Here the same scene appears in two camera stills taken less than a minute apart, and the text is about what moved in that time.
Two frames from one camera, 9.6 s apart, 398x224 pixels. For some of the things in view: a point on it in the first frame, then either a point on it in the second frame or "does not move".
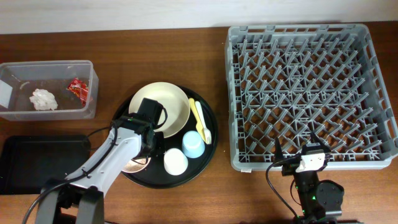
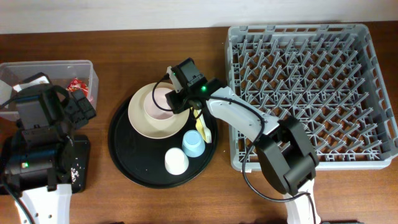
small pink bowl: (136, 164) → (160, 98)
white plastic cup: (175, 162) does not move
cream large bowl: (174, 101) does not move
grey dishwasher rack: (285, 82) does not move
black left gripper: (160, 144) → (82, 116)
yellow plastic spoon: (199, 125) does not move
